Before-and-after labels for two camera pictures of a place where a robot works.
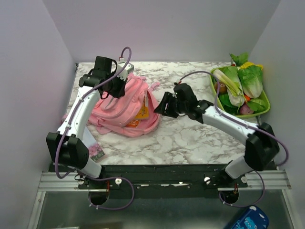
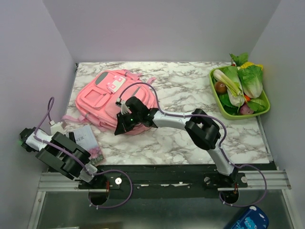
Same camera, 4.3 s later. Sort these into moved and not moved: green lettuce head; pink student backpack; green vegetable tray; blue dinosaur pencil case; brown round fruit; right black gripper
Moved: pink student backpack; right black gripper
Not moved: blue dinosaur pencil case; green vegetable tray; brown round fruit; green lettuce head
